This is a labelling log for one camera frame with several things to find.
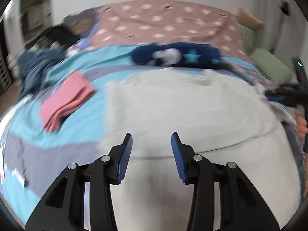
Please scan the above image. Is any folded pink cloth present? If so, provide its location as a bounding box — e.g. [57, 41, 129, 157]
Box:
[39, 71, 95, 132]

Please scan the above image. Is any patterned blue folded garment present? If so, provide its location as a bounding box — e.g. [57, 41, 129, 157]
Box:
[222, 61, 279, 90]

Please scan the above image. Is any black wall lamp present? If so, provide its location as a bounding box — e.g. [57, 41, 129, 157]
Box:
[270, 1, 290, 54]

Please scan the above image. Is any right hand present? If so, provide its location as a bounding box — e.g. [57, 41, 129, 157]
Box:
[295, 109, 308, 140]

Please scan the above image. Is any near green pillow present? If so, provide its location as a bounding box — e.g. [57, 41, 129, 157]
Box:
[249, 48, 293, 85]

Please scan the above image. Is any blue grey bed cover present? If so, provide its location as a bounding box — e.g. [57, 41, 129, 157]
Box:
[1, 46, 303, 230]

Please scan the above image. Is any purple patterned blanket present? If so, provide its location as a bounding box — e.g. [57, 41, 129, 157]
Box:
[63, 7, 101, 38]

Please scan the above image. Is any green pillow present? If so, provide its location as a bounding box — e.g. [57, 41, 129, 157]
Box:
[249, 48, 293, 85]
[238, 24, 255, 55]

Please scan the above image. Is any navy star fleece garment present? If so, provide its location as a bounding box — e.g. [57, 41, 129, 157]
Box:
[131, 42, 222, 69]

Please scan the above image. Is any dark blue clothes pile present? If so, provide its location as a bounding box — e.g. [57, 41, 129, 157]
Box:
[17, 46, 66, 101]

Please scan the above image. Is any black clothes pile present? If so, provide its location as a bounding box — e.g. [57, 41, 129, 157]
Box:
[35, 24, 80, 49]

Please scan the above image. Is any pink polka dot sheet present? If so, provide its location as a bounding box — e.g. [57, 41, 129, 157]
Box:
[89, 0, 250, 62]

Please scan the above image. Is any tan pillow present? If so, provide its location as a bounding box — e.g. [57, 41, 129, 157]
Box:
[233, 8, 264, 31]

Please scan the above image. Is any far green pillow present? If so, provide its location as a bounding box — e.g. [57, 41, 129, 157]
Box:
[238, 24, 255, 55]

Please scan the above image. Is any white cotton garment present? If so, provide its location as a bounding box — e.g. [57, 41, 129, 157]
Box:
[100, 69, 301, 230]

